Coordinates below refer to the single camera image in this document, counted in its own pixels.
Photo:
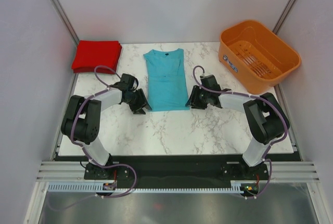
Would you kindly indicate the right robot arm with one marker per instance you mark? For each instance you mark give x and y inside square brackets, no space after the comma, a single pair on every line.
[267,121]

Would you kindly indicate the left aluminium frame post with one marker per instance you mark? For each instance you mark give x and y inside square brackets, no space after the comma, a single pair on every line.
[66,21]

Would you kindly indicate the dark red folded t shirt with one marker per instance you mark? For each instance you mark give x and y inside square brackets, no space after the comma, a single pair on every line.
[88,71]

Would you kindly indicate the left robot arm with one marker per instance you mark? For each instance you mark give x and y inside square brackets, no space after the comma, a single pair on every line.
[81,121]

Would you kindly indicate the white slotted cable duct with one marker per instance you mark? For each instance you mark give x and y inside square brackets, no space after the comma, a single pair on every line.
[99,187]

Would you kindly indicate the turquoise t shirt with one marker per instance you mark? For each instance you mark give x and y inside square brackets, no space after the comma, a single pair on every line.
[167,89]

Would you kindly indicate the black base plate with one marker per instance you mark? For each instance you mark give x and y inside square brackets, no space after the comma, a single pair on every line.
[181,171]

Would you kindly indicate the orange plastic tub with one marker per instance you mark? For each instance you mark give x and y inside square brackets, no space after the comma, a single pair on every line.
[256,56]

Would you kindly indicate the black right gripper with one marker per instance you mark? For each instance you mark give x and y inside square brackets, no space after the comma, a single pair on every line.
[193,100]

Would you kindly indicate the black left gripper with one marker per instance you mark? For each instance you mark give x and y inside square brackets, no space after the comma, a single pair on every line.
[142,103]

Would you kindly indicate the right aluminium frame post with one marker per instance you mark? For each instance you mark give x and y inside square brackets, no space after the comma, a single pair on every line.
[283,16]

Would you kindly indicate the aluminium frame post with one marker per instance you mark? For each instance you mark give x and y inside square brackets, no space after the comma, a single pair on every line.
[283,16]
[66,21]

